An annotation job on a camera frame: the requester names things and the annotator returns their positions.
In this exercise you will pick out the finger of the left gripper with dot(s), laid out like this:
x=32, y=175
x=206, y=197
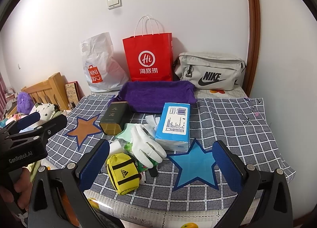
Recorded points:
x=48, y=129
x=27, y=121

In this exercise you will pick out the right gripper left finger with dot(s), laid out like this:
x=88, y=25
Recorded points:
x=91, y=163

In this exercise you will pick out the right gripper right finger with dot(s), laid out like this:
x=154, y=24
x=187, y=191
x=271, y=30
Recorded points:
x=231, y=166

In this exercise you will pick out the yellow Adidas pouch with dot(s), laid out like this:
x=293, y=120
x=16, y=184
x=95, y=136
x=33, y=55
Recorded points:
x=123, y=173

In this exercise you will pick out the mint green sock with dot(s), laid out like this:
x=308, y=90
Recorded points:
x=125, y=135

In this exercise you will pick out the white glove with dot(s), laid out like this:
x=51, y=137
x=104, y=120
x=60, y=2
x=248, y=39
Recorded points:
x=145, y=148

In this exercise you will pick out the green wet wipes pack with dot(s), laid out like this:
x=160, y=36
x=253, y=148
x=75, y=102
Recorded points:
x=127, y=147

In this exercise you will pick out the green snack packet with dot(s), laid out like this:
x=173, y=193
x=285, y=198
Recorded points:
x=143, y=168

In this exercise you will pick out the person's left hand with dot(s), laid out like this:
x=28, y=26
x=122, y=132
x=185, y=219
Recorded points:
x=22, y=186

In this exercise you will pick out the purple plush toy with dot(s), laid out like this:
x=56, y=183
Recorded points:
x=24, y=103

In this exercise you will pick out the white spotted plush toy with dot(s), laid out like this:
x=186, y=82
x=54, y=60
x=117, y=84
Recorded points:
x=46, y=111

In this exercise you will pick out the brown star sticker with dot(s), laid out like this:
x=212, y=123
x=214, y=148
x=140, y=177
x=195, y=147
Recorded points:
x=83, y=129

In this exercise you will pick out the blue star sticker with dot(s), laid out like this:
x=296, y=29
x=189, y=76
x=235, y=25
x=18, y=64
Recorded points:
x=195, y=164

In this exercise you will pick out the wooden bed headboard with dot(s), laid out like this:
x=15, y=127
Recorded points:
x=50, y=91

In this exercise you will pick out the grey checked table cloth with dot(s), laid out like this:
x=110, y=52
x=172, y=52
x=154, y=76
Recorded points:
x=239, y=123

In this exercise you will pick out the patterned book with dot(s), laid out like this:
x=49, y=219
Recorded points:
x=72, y=92

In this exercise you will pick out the dark green gold tin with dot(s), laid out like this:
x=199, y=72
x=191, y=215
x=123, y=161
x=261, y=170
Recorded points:
x=115, y=118

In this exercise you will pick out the blue tissue pack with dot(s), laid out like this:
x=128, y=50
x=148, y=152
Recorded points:
x=173, y=132

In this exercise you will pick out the purple cloth tray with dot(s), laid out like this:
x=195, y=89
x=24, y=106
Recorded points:
x=150, y=97

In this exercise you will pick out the white Miniso plastic bag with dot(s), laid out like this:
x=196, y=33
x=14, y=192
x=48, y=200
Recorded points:
x=103, y=73

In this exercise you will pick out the grey Nike waist bag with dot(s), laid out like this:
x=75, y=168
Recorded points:
x=210, y=71

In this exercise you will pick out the red Hi paper bag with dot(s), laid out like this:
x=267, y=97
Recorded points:
x=149, y=56

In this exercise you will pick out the brown wooden door frame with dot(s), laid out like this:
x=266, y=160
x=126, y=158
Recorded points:
x=254, y=45

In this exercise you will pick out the white wall switch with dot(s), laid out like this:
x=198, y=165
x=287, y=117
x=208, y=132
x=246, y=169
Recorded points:
x=113, y=4

